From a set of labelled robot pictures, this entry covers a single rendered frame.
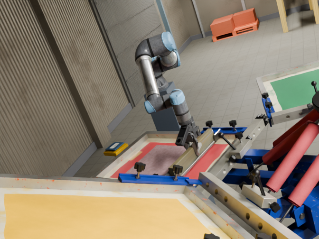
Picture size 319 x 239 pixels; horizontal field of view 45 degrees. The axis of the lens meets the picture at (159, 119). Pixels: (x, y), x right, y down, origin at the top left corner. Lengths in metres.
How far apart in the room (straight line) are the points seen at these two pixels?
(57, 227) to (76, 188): 0.30
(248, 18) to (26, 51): 6.02
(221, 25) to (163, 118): 6.68
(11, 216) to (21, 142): 3.30
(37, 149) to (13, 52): 1.13
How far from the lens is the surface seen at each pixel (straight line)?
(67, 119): 5.09
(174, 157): 2.24
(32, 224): 1.14
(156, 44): 2.24
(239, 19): 9.57
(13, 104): 4.47
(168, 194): 1.51
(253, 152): 1.86
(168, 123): 2.74
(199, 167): 2.05
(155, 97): 2.06
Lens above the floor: 1.95
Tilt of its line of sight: 20 degrees down
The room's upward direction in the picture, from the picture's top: 20 degrees counter-clockwise
